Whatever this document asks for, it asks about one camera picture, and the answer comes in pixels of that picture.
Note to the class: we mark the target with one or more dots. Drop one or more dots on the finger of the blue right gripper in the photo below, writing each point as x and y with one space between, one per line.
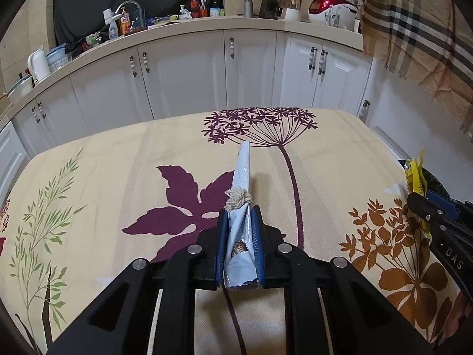
446 205

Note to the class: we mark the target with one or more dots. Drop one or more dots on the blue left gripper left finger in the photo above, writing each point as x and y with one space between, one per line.
223 232

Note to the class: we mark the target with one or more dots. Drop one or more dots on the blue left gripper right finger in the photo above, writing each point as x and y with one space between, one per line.
257 243

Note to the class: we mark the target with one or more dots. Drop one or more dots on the silver white snack wrapper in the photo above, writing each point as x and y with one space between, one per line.
239 260

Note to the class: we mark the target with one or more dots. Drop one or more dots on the yellow snack wrapper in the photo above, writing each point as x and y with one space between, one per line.
416 183

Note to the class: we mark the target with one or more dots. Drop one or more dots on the black trash bin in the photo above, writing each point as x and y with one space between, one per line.
433 184

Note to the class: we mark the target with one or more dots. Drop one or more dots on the white kitchen cabinets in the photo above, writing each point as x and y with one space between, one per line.
226 69

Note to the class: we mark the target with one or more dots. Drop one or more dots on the floral beige tablecloth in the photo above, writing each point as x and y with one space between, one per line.
79 213

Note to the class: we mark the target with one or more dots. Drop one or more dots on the plaid beige blanket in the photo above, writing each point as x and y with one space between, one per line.
427 42

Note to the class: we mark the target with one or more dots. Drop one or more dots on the small white spray bottle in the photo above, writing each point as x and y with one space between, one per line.
184 13

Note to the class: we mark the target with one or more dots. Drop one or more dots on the red white rice cooker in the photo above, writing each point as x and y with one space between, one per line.
333 13

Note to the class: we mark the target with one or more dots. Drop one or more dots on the chrome sink faucet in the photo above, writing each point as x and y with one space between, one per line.
137 15

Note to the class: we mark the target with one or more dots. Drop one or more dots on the white blue detergent bottle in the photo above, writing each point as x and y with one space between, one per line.
113 31

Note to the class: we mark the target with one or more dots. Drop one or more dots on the dark red sauce bottle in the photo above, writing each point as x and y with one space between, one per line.
195 8

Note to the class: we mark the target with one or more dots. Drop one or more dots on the orange dish soap bottle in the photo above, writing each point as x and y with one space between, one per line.
124 21

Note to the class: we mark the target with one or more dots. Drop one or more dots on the black knife block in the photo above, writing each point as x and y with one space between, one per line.
268 9

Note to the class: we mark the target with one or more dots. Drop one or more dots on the steel thermos bottle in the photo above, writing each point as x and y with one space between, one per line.
247 8

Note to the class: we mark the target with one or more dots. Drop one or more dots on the clear plastic containers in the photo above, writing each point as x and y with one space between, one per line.
59 57

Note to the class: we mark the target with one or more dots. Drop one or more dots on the white blender jug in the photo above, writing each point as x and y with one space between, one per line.
291 10

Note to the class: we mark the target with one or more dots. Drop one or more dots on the white pot with lid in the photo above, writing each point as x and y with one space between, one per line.
21 88

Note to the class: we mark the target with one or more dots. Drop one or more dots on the white electric kettle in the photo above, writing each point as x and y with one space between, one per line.
38 65

